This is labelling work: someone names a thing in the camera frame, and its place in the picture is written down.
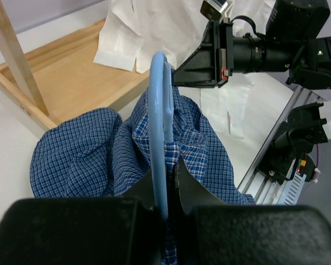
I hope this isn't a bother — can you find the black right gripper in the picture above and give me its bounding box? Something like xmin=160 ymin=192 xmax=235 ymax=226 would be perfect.
xmin=172 ymin=19 xmax=234 ymax=88

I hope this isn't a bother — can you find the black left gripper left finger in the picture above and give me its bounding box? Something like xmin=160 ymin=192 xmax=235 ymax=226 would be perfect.
xmin=0 ymin=172 xmax=165 ymax=264

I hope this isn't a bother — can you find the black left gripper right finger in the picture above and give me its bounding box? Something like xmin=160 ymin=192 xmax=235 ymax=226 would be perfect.
xmin=173 ymin=160 xmax=331 ymax=264

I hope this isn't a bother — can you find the light blue wire hanger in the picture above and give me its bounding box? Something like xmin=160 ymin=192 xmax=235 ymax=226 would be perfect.
xmin=148 ymin=51 xmax=174 ymax=221

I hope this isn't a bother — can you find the blue checked shirt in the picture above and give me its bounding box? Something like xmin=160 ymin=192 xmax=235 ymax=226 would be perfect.
xmin=29 ymin=85 xmax=257 ymax=265

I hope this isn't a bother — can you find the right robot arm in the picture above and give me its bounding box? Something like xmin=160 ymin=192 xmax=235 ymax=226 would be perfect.
xmin=172 ymin=1 xmax=331 ymax=138

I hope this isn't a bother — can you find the white shirt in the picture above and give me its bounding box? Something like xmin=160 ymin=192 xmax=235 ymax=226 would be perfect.
xmin=93 ymin=0 xmax=298 ymax=139

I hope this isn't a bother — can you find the wooden clothes rack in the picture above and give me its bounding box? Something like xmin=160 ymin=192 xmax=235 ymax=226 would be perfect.
xmin=0 ymin=1 xmax=149 ymax=130

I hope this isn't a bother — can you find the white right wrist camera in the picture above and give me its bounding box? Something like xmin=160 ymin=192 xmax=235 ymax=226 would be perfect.
xmin=200 ymin=0 xmax=234 ymax=22

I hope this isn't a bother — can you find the aluminium mounting rail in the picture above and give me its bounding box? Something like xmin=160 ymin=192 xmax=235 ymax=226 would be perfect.
xmin=238 ymin=88 xmax=327 ymax=205

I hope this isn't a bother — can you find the black right base bracket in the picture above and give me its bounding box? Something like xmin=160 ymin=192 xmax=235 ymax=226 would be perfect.
xmin=258 ymin=121 xmax=317 ymax=186

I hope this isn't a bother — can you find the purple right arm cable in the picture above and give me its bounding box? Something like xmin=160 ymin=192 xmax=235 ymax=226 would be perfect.
xmin=313 ymin=143 xmax=322 ymax=186

